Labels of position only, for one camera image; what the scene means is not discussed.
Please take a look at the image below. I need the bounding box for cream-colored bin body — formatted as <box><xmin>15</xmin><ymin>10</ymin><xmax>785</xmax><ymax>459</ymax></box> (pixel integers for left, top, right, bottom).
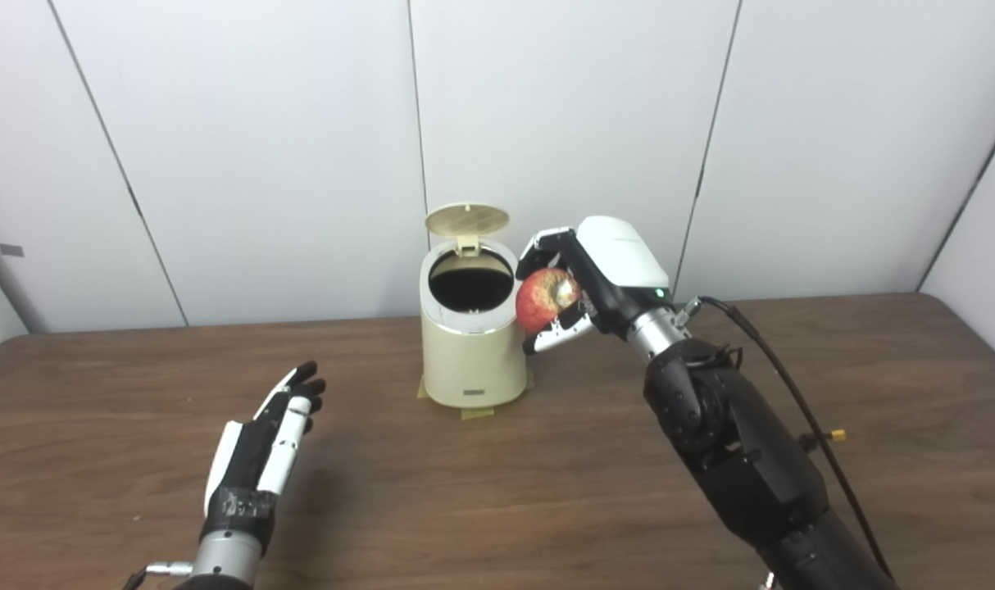
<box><xmin>420</xmin><ymin>240</ymin><xmax>528</xmax><ymax>409</ymax></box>

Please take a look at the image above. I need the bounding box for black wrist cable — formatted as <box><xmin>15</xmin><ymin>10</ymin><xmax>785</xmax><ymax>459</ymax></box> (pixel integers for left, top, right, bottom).
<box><xmin>120</xmin><ymin>560</ymin><xmax>195</xmax><ymax>590</ymax></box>
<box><xmin>678</xmin><ymin>296</ymin><xmax>896</xmax><ymax>583</ymax></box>

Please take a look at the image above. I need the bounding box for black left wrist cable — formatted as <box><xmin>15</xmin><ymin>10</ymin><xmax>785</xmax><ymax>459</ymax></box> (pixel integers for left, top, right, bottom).
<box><xmin>120</xmin><ymin>560</ymin><xmax>195</xmax><ymax>590</ymax></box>

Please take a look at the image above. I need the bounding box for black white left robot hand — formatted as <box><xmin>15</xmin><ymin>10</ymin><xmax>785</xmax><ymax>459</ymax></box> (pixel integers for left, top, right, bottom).
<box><xmin>202</xmin><ymin>361</ymin><xmax>327</xmax><ymax>548</ymax></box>

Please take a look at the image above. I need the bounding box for cream round bin lid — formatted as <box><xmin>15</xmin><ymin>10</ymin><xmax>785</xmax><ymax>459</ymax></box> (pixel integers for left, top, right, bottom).
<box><xmin>425</xmin><ymin>203</ymin><xmax>511</xmax><ymax>256</ymax></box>

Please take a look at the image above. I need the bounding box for red apple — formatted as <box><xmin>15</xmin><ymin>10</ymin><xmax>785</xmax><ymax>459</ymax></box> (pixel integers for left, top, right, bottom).
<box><xmin>516</xmin><ymin>268</ymin><xmax>583</xmax><ymax>336</ymax></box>

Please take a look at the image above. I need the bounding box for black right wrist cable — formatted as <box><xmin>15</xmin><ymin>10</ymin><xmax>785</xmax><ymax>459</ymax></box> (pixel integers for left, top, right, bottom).
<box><xmin>678</xmin><ymin>296</ymin><xmax>896</xmax><ymax>583</ymax></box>

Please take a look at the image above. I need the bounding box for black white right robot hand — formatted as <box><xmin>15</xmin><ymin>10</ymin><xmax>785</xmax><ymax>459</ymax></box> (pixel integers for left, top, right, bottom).
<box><xmin>516</xmin><ymin>216</ymin><xmax>675</xmax><ymax>355</ymax></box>

